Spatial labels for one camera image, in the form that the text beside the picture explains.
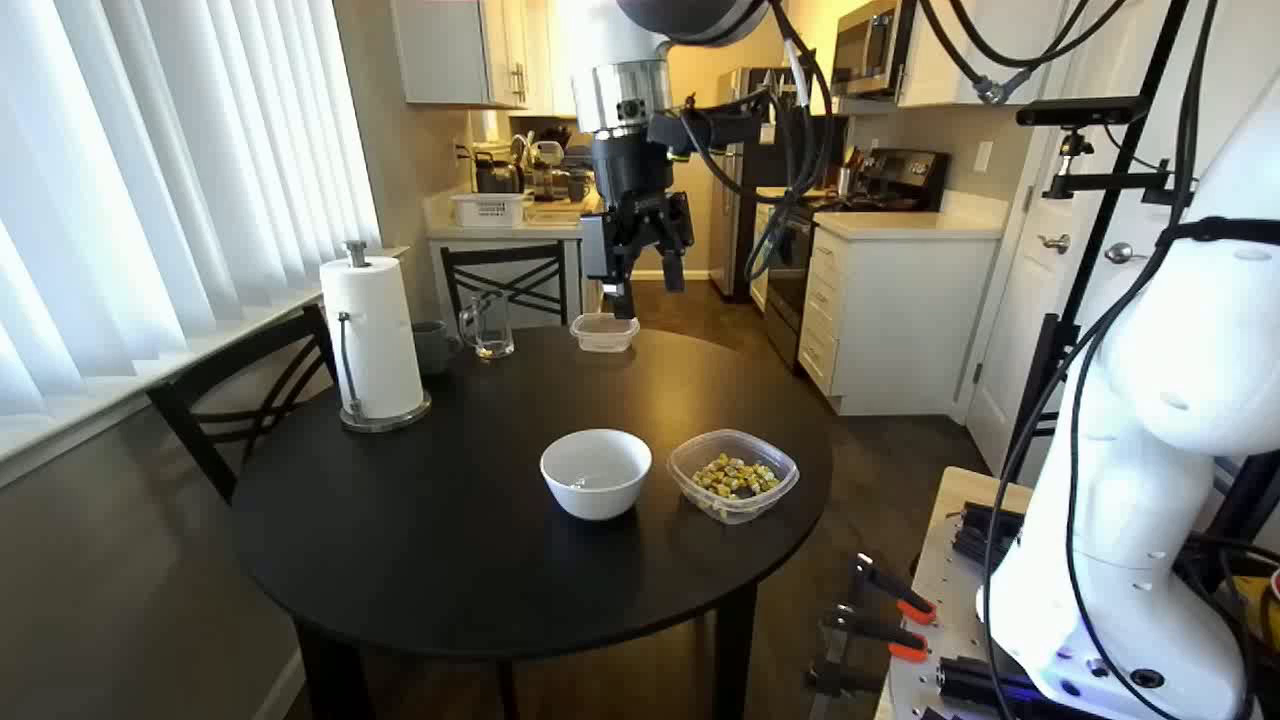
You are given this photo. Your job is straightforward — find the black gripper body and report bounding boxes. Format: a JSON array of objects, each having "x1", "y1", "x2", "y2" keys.
[{"x1": 589, "y1": 125, "x2": 680, "y2": 223}]

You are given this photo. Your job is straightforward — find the clear plastic lunchbox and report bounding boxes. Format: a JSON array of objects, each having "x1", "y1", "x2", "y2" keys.
[{"x1": 668, "y1": 425, "x2": 805, "y2": 528}]

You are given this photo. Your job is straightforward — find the white ceramic bowl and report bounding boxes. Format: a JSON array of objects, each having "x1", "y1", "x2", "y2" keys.
[{"x1": 534, "y1": 425, "x2": 654, "y2": 525}]

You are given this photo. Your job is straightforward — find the small white plastic container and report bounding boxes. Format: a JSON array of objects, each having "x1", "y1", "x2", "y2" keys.
[{"x1": 568, "y1": 307, "x2": 644, "y2": 362}]

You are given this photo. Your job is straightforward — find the black wooden chair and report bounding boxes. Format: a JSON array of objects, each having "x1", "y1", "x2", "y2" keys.
[
  {"x1": 434, "y1": 237, "x2": 570, "y2": 334},
  {"x1": 142, "y1": 302, "x2": 344, "y2": 507}
]

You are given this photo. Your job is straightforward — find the black coffee maker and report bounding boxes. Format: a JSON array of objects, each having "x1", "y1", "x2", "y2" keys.
[{"x1": 468, "y1": 116, "x2": 580, "y2": 199}]

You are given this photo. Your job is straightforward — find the white dish tray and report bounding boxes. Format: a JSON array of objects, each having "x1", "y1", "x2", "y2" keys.
[{"x1": 448, "y1": 188, "x2": 532, "y2": 228}]

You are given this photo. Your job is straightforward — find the clear drinking glass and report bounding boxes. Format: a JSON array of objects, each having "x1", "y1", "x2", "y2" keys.
[{"x1": 462, "y1": 289, "x2": 519, "y2": 363}]

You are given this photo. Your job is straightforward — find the white kitchen counter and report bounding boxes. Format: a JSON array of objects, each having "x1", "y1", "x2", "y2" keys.
[{"x1": 419, "y1": 186, "x2": 614, "y2": 329}]

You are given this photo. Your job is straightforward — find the white kitchen base cabinet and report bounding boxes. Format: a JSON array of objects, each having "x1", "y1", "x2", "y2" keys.
[{"x1": 795, "y1": 213, "x2": 1006, "y2": 421}]

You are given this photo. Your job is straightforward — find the black kitchen stove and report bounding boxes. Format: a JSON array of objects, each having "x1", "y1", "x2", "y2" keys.
[{"x1": 761, "y1": 143, "x2": 955, "y2": 374}]

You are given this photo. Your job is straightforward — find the white paper towel roll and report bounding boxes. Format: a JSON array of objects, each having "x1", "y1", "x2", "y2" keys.
[{"x1": 317, "y1": 251, "x2": 433, "y2": 425}]

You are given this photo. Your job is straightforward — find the metal paper towel holder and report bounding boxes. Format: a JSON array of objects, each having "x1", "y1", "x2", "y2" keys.
[{"x1": 322, "y1": 237, "x2": 434, "y2": 440}]

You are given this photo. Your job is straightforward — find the stainless steel microwave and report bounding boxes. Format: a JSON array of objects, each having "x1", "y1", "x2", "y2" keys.
[{"x1": 828, "y1": 0, "x2": 919, "y2": 105}]

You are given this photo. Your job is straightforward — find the white door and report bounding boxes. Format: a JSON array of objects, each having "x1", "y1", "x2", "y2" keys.
[{"x1": 959, "y1": 0, "x2": 1280, "y2": 477}]

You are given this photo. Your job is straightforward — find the black table leg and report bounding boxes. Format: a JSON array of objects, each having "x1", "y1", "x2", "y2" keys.
[
  {"x1": 709, "y1": 581, "x2": 765, "y2": 720},
  {"x1": 286, "y1": 618, "x2": 378, "y2": 720},
  {"x1": 493, "y1": 660, "x2": 522, "y2": 720}
]

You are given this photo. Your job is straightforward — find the orange tipped black clamp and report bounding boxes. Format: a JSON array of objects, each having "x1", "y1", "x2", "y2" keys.
[
  {"x1": 819, "y1": 602, "x2": 931, "y2": 668},
  {"x1": 848, "y1": 549, "x2": 938, "y2": 628}
]

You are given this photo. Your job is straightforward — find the light wooden work bench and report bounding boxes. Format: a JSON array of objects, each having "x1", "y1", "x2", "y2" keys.
[{"x1": 866, "y1": 464, "x2": 1056, "y2": 720}]

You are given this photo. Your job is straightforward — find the black box on bench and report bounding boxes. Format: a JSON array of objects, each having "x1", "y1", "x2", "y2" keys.
[{"x1": 947, "y1": 502, "x2": 1030, "y2": 572}]

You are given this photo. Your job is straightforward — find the white vertical window blinds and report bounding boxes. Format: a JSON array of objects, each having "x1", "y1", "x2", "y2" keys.
[{"x1": 0, "y1": 0, "x2": 384, "y2": 421}]

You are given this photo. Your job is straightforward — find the white wall cabinet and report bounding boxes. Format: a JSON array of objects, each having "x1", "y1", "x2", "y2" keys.
[{"x1": 387, "y1": 0, "x2": 532, "y2": 113}]

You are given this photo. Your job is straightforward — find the black camera stand pole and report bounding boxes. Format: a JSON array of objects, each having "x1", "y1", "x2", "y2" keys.
[{"x1": 985, "y1": 0, "x2": 1197, "y2": 486}]

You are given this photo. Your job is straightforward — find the black camera bar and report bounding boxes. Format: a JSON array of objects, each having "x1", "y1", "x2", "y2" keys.
[{"x1": 1012, "y1": 91, "x2": 1153, "y2": 133}]

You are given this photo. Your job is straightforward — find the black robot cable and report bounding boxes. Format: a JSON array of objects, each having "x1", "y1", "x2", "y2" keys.
[{"x1": 974, "y1": 0, "x2": 1280, "y2": 715}]

